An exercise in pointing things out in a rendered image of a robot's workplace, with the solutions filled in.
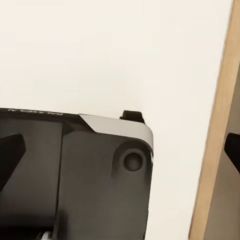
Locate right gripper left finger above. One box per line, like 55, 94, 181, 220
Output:
0, 133, 26, 193

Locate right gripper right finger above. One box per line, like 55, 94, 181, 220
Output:
224, 133, 240, 173

